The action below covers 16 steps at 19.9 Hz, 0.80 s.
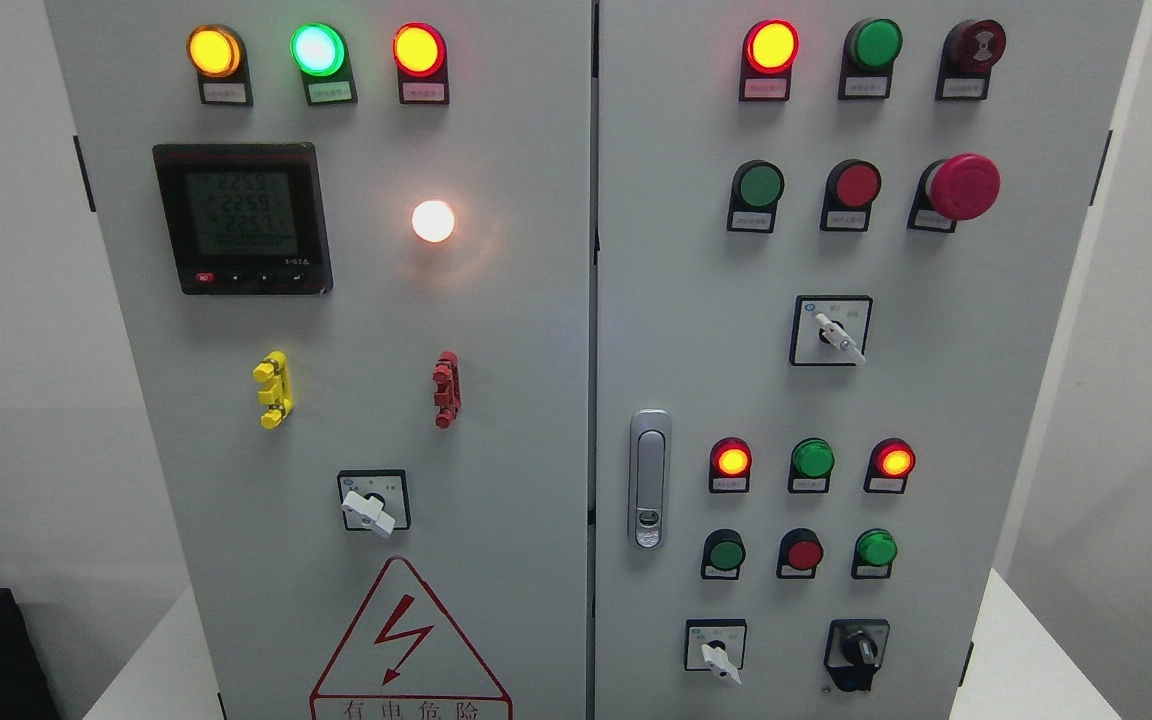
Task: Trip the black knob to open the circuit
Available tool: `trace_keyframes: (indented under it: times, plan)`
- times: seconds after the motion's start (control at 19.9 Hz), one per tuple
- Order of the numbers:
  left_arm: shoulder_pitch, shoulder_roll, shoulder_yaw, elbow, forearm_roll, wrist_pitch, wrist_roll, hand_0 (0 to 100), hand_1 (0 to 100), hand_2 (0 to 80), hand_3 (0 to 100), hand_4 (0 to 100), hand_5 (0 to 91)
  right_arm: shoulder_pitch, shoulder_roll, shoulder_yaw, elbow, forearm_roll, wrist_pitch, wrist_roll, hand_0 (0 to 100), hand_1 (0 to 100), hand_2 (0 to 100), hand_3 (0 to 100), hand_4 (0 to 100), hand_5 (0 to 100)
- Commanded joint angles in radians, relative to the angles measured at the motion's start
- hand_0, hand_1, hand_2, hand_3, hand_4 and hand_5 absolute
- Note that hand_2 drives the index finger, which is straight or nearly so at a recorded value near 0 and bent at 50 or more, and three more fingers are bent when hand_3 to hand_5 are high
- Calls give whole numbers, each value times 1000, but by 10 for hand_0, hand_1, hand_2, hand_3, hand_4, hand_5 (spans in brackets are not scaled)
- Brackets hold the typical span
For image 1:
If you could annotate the black rotary knob switch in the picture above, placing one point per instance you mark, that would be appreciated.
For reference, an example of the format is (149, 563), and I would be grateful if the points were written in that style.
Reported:
(855, 652)

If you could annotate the red terminal connector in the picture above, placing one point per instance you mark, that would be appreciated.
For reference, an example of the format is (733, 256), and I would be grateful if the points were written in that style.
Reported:
(447, 389)

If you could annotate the red lit indicator lower left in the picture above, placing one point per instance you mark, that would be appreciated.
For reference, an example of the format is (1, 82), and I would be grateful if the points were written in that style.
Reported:
(730, 462)

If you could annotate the white lit indicator lamp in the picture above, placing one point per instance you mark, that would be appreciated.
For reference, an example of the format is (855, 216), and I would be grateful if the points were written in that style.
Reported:
(433, 220)

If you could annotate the green push button lower left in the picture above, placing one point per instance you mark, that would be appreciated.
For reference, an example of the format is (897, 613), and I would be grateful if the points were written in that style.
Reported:
(723, 555)

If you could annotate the green push button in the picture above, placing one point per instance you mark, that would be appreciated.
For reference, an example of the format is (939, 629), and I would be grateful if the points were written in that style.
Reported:
(874, 552)
(756, 188)
(723, 555)

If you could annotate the green push button upper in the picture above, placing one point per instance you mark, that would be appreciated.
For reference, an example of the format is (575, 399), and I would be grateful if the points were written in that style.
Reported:
(756, 188)

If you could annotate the grey electrical cabinet left door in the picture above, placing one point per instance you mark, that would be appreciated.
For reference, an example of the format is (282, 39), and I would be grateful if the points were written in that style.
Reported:
(499, 500)

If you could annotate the grey electrical cabinet door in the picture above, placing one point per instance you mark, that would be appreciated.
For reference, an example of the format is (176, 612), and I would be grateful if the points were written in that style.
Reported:
(499, 500)
(696, 320)

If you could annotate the green indicator lower middle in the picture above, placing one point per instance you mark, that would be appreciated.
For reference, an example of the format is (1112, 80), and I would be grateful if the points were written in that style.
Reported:
(811, 464)

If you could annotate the grey electrical cabinet right door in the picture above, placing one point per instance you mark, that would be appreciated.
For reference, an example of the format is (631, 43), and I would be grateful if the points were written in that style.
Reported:
(696, 320)

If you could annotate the red push button lower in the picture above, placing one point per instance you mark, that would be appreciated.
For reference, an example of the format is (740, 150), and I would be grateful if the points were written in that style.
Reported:
(800, 555)

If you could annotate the red push button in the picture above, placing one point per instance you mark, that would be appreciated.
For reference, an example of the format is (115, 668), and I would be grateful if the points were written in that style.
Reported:
(851, 188)
(800, 555)

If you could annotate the yellow terminal connector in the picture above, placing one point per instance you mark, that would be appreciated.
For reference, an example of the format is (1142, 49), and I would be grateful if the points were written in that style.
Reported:
(273, 374)

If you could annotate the red push button upper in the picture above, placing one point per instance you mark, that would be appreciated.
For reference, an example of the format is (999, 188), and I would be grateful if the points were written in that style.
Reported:
(851, 188)

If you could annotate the red indicator lower right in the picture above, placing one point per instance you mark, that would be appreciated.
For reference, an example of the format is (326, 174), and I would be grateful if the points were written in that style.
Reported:
(890, 466)

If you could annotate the red lit indicator light left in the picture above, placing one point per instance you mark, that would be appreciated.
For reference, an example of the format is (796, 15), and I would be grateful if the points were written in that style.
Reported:
(421, 64)

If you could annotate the red high voltage warning sign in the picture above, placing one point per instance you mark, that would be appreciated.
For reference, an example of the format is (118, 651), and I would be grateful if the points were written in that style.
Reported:
(404, 657)

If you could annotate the green push button lower right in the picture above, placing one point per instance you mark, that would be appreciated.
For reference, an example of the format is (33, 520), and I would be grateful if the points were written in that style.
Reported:
(874, 552)

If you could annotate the black digital power meter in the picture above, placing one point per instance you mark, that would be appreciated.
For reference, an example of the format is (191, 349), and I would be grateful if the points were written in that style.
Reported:
(245, 219)

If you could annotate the red lit indicator top right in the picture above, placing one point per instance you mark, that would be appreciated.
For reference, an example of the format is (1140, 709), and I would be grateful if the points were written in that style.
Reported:
(769, 51)

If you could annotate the green lit indicator light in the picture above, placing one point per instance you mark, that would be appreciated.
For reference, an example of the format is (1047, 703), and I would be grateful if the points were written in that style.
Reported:
(321, 56)

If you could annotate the red emergency stop mushroom button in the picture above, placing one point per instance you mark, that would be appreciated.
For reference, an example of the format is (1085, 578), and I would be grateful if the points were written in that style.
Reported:
(954, 190)

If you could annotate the green indicator top right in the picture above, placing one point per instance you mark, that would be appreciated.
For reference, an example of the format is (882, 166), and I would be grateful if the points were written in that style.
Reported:
(870, 49)

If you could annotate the yellow indicator light top left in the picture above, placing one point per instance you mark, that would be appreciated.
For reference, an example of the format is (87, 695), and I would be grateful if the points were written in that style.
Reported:
(220, 60)

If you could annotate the red black buzzer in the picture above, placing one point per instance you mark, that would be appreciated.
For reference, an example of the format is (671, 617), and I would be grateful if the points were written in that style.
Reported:
(970, 51)

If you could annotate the silver door latch handle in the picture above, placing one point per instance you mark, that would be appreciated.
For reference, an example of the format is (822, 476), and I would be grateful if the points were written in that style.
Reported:
(648, 474)

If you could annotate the white selector switch left door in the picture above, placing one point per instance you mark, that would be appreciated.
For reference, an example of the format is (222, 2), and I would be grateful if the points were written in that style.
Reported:
(375, 501)

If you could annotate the white selector switch upper right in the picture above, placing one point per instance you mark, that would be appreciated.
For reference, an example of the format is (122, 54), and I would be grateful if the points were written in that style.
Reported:
(830, 330)

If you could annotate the white selector switch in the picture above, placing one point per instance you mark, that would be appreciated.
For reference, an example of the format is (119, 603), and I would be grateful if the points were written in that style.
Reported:
(830, 330)
(716, 646)

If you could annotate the white selector switch bottom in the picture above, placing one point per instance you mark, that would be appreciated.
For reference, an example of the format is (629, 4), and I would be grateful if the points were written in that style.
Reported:
(716, 646)

